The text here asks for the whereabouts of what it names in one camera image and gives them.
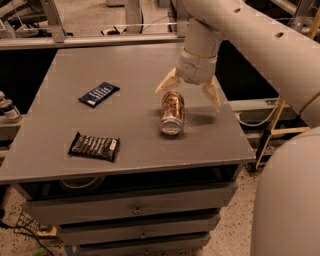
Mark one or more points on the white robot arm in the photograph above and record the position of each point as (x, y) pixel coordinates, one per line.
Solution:
(286, 219)

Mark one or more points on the grey drawer cabinet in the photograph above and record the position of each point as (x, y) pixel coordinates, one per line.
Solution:
(160, 193)

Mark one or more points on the orange soda can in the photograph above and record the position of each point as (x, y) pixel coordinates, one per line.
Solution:
(172, 113)

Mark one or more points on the black chocolate bar wrapper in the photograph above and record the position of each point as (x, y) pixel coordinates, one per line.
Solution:
(103, 148)

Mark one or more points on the small bottle with label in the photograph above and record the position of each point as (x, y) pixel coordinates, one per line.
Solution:
(9, 109)

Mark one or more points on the grey metal rail frame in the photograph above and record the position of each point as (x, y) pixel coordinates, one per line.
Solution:
(83, 39)

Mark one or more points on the dark blue snack packet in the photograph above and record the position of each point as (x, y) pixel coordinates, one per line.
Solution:
(97, 95)

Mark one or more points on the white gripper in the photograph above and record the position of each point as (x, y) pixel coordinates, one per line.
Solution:
(194, 69)

